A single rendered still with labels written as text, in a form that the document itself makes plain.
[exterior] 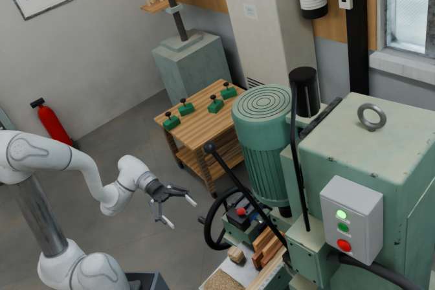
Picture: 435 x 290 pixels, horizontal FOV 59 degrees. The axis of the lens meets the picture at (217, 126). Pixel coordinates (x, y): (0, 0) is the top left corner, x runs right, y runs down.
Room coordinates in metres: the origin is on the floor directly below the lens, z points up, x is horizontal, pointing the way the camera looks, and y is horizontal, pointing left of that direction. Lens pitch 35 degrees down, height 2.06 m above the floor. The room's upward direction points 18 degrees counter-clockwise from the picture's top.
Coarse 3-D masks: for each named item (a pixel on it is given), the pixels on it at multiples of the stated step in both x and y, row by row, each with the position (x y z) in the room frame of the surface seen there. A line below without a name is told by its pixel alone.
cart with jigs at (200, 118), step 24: (192, 96) 2.64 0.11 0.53; (216, 96) 2.53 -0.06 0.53; (168, 120) 2.33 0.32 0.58; (192, 120) 2.32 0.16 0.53; (216, 120) 2.23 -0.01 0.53; (168, 144) 2.49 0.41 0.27; (192, 144) 2.04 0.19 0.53; (216, 144) 2.39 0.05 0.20; (192, 168) 2.22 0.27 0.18; (216, 168) 2.14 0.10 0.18
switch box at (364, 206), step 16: (336, 176) 0.53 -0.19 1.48; (320, 192) 0.50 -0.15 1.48; (336, 192) 0.49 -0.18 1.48; (352, 192) 0.48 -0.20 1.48; (368, 192) 0.47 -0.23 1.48; (336, 208) 0.47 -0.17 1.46; (352, 208) 0.45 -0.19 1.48; (368, 208) 0.43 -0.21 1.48; (336, 224) 0.47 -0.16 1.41; (352, 224) 0.45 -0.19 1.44; (368, 224) 0.42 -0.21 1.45; (336, 240) 0.48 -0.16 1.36; (352, 240) 0.45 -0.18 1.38; (368, 240) 0.42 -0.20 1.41; (352, 256) 0.45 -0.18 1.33; (368, 256) 0.42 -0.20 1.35
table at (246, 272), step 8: (232, 240) 0.94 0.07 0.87; (240, 248) 0.87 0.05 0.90; (248, 248) 0.86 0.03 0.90; (248, 256) 0.83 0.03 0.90; (224, 264) 0.83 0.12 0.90; (232, 264) 0.82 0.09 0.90; (240, 264) 0.81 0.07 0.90; (248, 264) 0.80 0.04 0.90; (232, 272) 0.79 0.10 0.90; (240, 272) 0.78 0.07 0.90; (248, 272) 0.77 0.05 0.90; (256, 272) 0.76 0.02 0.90; (240, 280) 0.75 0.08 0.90; (248, 280) 0.74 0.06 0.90; (288, 280) 0.72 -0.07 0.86; (200, 288) 0.77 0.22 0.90; (280, 288) 0.70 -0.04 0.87
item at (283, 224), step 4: (276, 208) 0.85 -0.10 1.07; (272, 212) 0.84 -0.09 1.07; (276, 212) 0.84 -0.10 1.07; (272, 216) 0.83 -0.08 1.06; (276, 216) 0.82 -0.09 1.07; (280, 216) 0.82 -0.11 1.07; (292, 216) 0.80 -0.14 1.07; (272, 220) 0.84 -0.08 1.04; (276, 220) 0.82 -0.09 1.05; (280, 220) 0.80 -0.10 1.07; (284, 220) 0.80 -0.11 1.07; (288, 220) 0.79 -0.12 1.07; (292, 220) 0.79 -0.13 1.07; (276, 224) 0.82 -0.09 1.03; (280, 224) 0.81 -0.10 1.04; (284, 224) 0.79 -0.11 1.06; (288, 224) 0.78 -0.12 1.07; (292, 224) 0.77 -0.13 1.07; (276, 228) 0.83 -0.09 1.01; (280, 228) 0.81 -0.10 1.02; (284, 228) 0.80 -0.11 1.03; (288, 228) 0.78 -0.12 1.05; (284, 232) 0.80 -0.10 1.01
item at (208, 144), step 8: (208, 144) 0.81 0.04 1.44; (208, 152) 0.80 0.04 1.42; (216, 152) 0.81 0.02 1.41; (216, 160) 0.80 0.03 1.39; (224, 168) 0.78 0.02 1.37; (232, 176) 0.76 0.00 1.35; (240, 184) 0.75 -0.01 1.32; (248, 192) 0.74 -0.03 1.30; (248, 200) 0.73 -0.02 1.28; (256, 208) 0.71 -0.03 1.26; (264, 216) 0.69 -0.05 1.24; (272, 224) 0.68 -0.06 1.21; (280, 240) 0.65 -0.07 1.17; (288, 256) 0.62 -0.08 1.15; (288, 264) 0.62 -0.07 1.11
